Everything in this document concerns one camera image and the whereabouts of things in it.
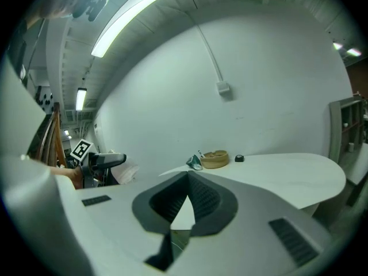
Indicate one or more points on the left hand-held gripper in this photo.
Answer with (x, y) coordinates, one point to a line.
(107, 160)

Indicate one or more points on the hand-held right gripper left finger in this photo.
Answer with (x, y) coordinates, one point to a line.
(143, 206)

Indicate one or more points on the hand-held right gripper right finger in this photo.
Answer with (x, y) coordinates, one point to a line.
(222, 208)

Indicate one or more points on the small white bottle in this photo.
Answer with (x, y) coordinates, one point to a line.
(201, 154)

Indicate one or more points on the person's left forearm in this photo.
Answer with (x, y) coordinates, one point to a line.
(67, 173)

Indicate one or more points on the white cushion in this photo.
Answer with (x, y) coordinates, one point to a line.
(126, 171)

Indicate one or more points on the round wooden tray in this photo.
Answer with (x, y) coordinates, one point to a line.
(215, 162)

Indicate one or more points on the small black round object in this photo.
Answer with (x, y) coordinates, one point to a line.
(239, 158)

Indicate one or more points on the green crumpled bag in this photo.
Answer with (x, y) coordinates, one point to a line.
(195, 162)

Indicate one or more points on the brown wooden chair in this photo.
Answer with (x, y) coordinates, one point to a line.
(54, 142)

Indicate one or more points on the white table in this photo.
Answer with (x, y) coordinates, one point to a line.
(273, 180)

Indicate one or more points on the small ceiling light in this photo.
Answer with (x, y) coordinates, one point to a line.
(80, 99)

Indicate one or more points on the grey open shelf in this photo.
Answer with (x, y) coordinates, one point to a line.
(335, 131)

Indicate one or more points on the long ceiling light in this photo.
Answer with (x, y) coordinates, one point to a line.
(126, 19)

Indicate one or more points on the person's head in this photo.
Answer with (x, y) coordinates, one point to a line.
(57, 6)

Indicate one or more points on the white wall junction box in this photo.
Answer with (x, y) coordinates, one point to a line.
(223, 87)

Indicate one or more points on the white wall conduit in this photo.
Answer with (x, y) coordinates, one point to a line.
(210, 52)

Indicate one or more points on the black head camera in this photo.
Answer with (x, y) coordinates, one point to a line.
(92, 7)

